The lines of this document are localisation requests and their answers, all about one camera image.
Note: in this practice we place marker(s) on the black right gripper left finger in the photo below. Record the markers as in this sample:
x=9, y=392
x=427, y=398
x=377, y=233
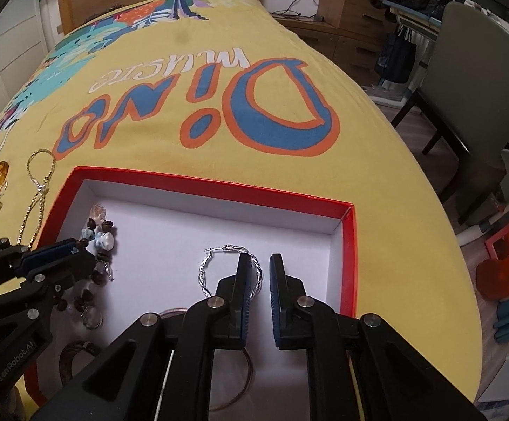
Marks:
x=160, y=368

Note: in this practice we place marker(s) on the twisted silver hoop earring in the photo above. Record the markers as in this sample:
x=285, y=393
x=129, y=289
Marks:
x=221, y=261

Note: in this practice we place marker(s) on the thin silver hoop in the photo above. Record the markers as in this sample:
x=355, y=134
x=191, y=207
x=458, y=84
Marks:
x=234, y=374

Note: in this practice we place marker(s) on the wooden nightstand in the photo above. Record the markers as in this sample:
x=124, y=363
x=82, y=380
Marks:
x=354, y=52

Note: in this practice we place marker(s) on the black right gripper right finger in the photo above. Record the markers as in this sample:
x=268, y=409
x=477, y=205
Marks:
x=359, y=368

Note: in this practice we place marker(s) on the red white jewelry box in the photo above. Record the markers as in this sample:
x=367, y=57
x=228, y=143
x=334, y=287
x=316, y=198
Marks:
x=166, y=223

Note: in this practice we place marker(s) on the white wardrobe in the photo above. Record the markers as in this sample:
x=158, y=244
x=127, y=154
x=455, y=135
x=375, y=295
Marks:
x=22, y=45

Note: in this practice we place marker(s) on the dark metal bangle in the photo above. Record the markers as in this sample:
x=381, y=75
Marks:
x=68, y=354

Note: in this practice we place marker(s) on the yellow dino bedspread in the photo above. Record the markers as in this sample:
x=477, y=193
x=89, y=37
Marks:
x=218, y=90

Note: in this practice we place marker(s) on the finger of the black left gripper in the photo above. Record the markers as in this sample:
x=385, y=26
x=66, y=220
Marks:
x=48, y=254

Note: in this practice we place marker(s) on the grey green chair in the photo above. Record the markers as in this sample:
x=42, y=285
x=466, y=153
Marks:
x=465, y=96

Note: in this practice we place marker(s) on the wooden drawer chest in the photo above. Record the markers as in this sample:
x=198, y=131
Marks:
x=353, y=15

